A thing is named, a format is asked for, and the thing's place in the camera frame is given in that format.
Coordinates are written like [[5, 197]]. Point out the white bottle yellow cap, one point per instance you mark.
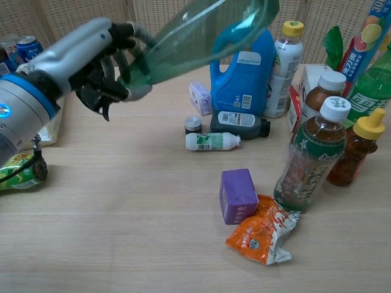
[[287, 67]]

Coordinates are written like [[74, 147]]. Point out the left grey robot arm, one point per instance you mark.
[[18, 116]]

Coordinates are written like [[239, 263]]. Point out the white carton box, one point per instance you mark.
[[310, 79]]

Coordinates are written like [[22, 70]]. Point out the blue detergent jug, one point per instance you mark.
[[244, 82]]

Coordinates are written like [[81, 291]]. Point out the small lavender box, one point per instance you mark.
[[200, 97]]

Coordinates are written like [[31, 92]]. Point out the green spray bottle black trigger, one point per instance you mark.
[[195, 39]]

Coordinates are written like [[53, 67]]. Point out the red white box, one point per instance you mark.
[[294, 113]]

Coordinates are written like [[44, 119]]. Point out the orange snack packet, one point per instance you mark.
[[259, 235]]

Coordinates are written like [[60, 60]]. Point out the red pink long box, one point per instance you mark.
[[351, 65]]

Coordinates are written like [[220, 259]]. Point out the green soda bottle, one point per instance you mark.
[[372, 91]]

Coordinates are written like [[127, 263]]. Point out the woven bamboo folding screen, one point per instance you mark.
[[61, 15]]

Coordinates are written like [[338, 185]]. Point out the honey bottle yellow cap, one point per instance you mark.
[[354, 152]]

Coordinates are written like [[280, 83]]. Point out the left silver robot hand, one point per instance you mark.
[[70, 52]]

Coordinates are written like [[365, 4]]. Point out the white cracker pack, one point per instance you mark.
[[50, 131]]

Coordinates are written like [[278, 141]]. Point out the green label tea bottle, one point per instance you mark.
[[311, 158]]

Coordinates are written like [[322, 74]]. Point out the small white green bottle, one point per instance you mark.
[[210, 141]]

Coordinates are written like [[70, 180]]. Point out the small jar silver lid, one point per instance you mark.
[[193, 125]]

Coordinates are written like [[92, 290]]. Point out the green drink bottle lying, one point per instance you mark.
[[21, 177]]

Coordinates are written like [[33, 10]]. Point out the dark grey squeeze bottle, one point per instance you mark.
[[238, 123]]

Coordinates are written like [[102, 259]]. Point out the brown tea bottle white cap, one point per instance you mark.
[[323, 91]]

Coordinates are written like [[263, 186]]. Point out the purple box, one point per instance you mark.
[[238, 195]]

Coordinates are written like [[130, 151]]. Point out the blue drink can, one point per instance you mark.
[[29, 49]]

